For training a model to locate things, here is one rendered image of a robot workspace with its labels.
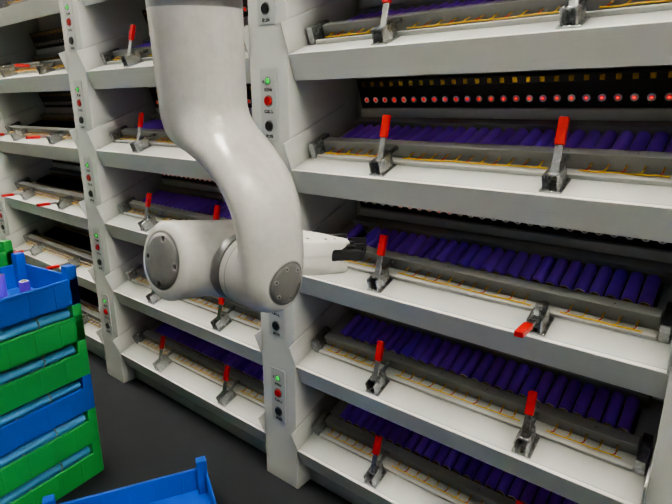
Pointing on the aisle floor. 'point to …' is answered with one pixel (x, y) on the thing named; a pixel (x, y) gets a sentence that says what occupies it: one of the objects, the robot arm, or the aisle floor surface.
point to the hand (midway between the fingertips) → (346, 246)
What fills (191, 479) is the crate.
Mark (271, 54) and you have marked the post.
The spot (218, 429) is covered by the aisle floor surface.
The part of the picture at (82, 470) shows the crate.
